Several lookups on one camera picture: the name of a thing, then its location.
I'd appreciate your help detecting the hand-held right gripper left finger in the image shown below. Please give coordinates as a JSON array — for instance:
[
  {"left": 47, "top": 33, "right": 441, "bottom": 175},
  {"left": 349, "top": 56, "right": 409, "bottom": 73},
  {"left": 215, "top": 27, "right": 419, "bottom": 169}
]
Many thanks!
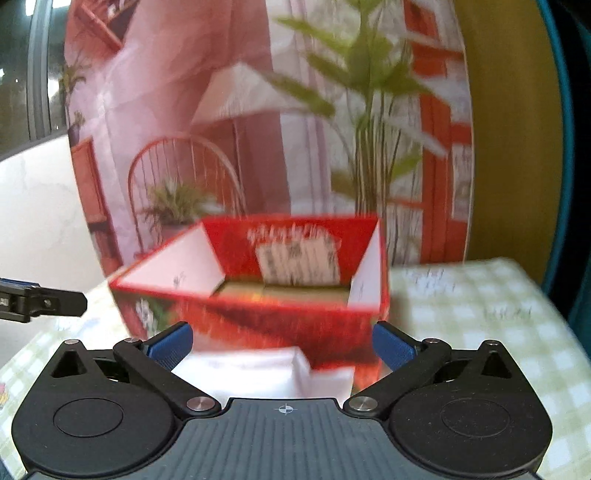
[{"left": 50, "top": 322, "right": 222, "bottom": 416}]

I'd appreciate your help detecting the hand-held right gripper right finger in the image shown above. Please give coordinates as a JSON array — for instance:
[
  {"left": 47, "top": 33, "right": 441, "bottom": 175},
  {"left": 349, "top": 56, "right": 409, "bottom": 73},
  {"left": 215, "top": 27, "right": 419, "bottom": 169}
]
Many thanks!
[{"left": 344, "top": 322, "right": 525, "bottom": 416}]

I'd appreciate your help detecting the white cloth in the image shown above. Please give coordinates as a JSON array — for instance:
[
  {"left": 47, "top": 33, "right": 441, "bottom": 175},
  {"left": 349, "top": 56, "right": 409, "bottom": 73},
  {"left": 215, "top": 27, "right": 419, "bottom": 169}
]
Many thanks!
[{"left": 173, "top": 346, "right": 357, "bottom": 401}]

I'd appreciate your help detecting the red cardboard box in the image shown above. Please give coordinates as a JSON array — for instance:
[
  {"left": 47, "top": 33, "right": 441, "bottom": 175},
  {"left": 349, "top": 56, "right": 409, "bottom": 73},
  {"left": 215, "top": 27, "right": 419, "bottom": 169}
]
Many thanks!
[{"left": 108, "top": 213, "right": 392, "bottom": 388}]

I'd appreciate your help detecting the green checked tablecloth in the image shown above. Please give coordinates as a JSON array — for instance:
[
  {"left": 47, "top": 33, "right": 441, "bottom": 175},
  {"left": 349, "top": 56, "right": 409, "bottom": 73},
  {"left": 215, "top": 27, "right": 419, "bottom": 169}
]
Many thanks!
[{"left": 0, "top": 257, "right": 591, "bottom": 480}]

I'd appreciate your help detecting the yellow board with teal rim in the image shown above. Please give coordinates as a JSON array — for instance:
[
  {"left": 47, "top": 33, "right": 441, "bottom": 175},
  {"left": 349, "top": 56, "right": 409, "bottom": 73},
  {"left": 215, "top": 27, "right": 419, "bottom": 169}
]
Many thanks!
[{"left": 455, "top": 0, "right": 591, "bottom": 358}]

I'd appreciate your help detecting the printed room scene backdrop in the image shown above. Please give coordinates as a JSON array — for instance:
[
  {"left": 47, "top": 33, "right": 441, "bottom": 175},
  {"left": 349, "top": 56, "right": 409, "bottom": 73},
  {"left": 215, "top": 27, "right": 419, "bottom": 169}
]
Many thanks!
[{"left": 60, "top": 0, "right": 476, "bottom": 343}]

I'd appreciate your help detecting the dark window with frame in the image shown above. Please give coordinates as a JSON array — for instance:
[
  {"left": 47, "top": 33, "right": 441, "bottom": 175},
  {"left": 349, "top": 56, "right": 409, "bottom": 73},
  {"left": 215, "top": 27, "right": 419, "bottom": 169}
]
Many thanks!
[{"left": 0, "top": 0, "right": 71, "bottom": 158}]

